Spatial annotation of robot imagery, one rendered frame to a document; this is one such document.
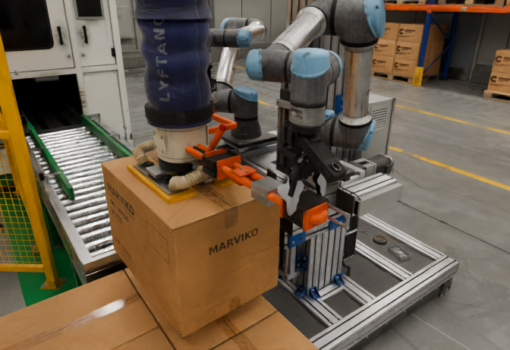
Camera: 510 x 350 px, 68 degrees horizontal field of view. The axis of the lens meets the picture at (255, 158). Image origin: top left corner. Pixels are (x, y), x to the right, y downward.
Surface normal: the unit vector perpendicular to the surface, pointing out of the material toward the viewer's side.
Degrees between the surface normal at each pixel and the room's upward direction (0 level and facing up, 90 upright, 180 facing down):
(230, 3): 90
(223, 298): 90
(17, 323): 0
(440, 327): 0
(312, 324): 0
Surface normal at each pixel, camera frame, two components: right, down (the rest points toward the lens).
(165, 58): -0.06, 0.04
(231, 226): 0.62, 0.29
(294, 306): 0.00, -0.92
